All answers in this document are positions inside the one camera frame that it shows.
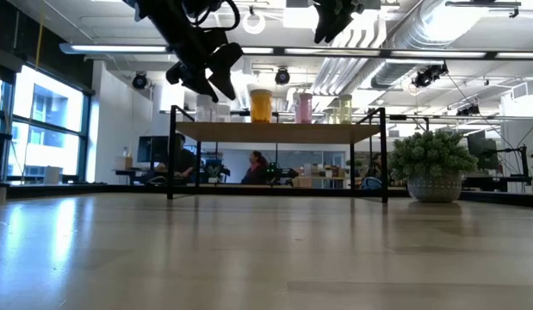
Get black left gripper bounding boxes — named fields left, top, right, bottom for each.
left=160, top=19, right=245, bottom=103

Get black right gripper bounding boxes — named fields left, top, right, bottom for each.
left=313, top=0, right=381, bottom=44

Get orange pill bottle white cap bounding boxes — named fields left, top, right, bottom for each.
left=249, top=88, right=274, bottom=125

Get pink pill vial white cap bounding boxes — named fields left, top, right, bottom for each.
left=294, top=91, right=313, bottom=125

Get black monitor on arm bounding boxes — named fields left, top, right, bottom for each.
left=466, top=130, right=500, bottom=171

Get person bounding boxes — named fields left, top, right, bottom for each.
left=156, top=133, right=197, bottom=180
left=365, top=152, right=386, bottom=178
left=241, top=150, right=270, bottom=186

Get black computer monitor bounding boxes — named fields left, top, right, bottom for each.
left=136, top=135, right=170, bottom=164

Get black machine green lights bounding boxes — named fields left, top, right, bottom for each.
left=265, top=162, right=300, bottom=186

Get green succulent in grey pot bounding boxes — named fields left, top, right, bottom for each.
left=387, top=129, right=480, bottom=204

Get white box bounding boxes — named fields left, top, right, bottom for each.
left=44, top=165, right=63, bottom=186

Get black desk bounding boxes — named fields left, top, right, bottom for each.
left=460, top=174, right=533, bottom=193

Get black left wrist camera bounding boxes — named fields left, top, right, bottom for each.
left=164, top=61, right=184, bottom=86

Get white ring lamp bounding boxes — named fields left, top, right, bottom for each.
left=241, top=9, right=267, bottom=35

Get black left camera cable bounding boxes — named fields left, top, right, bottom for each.
left=183, top=0, right=242, bottom=32

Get silver ventilation duct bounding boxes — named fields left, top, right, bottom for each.
left=341, top=0, right=491, bottom=92

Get wooden shelf black frame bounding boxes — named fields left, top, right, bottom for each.
left=166, top=104, right=389, bottom=204

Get black ceiling camera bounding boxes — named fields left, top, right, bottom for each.
left=411, top=63, right=449, bottom=90

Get long ceiling light rail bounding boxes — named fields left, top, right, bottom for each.
left=59, top=41, right=533, bottom=61

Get black aluminium table frame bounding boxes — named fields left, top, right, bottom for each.
left=0, top=183, right=533, bottom=208

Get window with dark frame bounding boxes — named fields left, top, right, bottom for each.
left=0, top=64, right=93, bottom=184

